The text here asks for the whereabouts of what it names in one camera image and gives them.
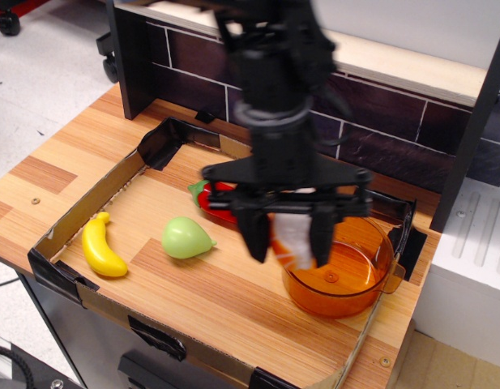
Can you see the dark brick backsplash panel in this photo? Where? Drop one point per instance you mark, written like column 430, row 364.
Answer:
column 430, row 139

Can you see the black chair caster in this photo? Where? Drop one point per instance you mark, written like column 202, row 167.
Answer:
column 9, row 23

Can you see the toy salmon sushi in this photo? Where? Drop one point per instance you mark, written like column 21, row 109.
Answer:
column 290, row 241

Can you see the green toy pear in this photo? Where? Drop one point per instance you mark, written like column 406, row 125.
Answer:
column 184, row 238

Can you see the orange transparent plastic pot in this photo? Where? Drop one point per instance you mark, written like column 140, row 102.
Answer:
column 362, row 266

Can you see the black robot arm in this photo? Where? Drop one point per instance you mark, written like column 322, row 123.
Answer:
column 282, row 58

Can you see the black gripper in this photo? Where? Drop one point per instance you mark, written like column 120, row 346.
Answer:
column 285, row 174

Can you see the white ribbed cabinet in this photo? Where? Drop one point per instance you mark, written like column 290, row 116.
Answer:
column 460, row 300

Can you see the cardboard fence with black tape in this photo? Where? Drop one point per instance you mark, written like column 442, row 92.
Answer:
column 218, row 320

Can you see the black caster wheel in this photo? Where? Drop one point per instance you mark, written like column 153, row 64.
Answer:
column 105, row 48

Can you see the yellow toy banana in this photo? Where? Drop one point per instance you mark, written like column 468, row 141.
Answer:
column 100, row 257

